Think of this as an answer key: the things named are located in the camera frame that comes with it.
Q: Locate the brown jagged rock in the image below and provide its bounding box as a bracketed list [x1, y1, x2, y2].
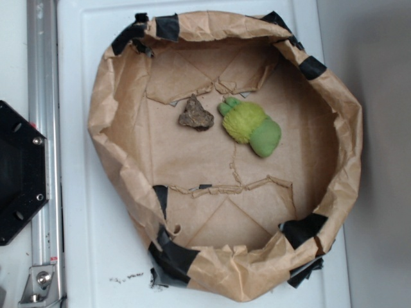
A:
[178, 94, 214, 132]

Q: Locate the aluminium extrusion rail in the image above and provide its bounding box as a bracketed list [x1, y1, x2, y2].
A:
[26, 1, 67, 307]

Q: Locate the black hexagonal mount plate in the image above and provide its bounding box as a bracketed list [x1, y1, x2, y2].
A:
[0, 101, 48, 246]

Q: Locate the brown paper bag bin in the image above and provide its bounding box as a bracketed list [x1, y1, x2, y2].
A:
[88, 11, 363, 302]

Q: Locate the green plush toy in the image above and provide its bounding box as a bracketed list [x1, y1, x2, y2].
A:
[218, 97, 282, 158]

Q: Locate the metal corner bracket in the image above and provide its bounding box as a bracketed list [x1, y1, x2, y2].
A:
[18, 264, 59, 307]

